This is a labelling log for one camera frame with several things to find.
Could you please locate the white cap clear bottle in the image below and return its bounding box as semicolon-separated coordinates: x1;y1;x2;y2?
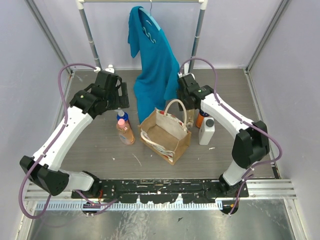
186;109;196;129

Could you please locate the white slotted cable duct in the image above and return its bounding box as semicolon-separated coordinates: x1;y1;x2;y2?
47;200;223;212

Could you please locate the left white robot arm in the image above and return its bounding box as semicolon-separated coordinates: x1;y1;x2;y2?
19;67;130;198

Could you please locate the blue orange spray bottle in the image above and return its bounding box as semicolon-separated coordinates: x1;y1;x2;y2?
195;109;209;128

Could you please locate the right aluminium frame post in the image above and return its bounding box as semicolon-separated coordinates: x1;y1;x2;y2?
245;0;291;73

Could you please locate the white bottle grey cap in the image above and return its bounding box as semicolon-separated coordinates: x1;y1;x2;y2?
198;117;216;146

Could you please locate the teal t-shirt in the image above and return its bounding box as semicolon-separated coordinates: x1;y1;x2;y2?
127;6;180;123

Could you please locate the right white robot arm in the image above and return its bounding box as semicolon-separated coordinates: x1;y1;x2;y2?
176;73;270;197

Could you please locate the left aluminium frame post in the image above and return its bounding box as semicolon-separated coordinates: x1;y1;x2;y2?
24;0;68;66

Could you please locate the aluminium frame post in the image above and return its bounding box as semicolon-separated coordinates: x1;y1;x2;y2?
245;0;291;73
24;0;68;66

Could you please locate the pink cap peach bottle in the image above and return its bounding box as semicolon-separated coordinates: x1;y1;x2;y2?
116;118;135;145

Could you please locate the blue orange pump bottle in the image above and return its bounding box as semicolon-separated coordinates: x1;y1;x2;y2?
115;109;130;125

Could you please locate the metal clothes rack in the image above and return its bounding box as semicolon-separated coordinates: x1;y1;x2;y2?
75;0;209;73

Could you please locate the aluminium front rail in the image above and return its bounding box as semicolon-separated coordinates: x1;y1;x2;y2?
24;178;297;201

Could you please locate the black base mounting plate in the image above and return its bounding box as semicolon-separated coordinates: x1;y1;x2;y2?
82;179;240;204

